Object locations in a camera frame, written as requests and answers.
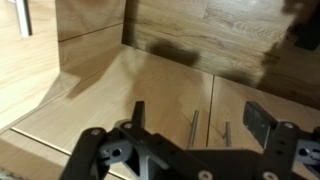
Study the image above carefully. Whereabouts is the steel cabinet door handle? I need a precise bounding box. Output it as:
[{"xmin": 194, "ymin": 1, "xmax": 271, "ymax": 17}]
[{"xmin": 188, "ymin": 110, "xmax": 199, "ymax": 149}]

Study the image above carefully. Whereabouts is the steel drawer handle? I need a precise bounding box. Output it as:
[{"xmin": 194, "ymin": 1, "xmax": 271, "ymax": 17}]
[{"xmin": 10, "ymin": 0, "xmax": 32, "ymax": 37}]

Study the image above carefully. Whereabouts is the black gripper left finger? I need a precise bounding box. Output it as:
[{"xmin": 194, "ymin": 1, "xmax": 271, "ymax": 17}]
[{"xmin": 59, "ymin": 101, "xmax": 186, "ymax": 180}]

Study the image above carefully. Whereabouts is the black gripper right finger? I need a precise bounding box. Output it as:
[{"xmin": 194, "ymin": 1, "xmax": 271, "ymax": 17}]
[{"xmin": 243, "ymin": 101, "xmax": 320, "ymax": 180}]

